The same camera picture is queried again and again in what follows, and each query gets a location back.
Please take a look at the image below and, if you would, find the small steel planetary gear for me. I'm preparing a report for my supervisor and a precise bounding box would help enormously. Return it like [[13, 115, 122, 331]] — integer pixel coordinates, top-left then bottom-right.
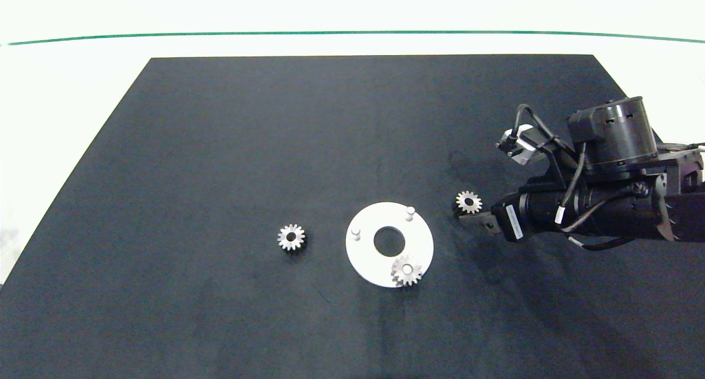
[[391, 255, 424, 288], [456, 190, 484, 215], [277, 224, 306, 252]]

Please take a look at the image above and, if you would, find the round white plate with pins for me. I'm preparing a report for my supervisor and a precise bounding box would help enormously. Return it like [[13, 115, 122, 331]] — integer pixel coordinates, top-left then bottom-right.
[[345, 202, 435, 288]]

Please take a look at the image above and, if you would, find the dark rectangular work mat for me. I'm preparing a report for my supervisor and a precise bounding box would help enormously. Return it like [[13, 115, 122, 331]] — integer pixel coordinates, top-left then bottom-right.
[[0, 54, 705, 379]]

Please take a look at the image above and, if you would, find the black cable with white tag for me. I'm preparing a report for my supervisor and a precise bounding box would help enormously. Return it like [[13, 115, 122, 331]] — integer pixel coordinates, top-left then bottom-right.
[[554, 141, 588, 226]]

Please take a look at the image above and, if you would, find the boxy shiny wrist camera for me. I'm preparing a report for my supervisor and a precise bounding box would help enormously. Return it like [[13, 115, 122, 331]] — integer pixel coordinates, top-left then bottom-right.
[[497, 124, 544, 165]]

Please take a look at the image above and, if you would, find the thin black cable loop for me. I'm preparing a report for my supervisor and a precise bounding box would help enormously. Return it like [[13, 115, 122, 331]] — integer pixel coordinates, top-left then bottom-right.
[[561, 185, 646, 252]]

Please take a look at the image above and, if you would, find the black camera cable loop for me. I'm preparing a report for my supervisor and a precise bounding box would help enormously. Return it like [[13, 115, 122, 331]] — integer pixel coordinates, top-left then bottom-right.
[[512, 104, 577, 155]]

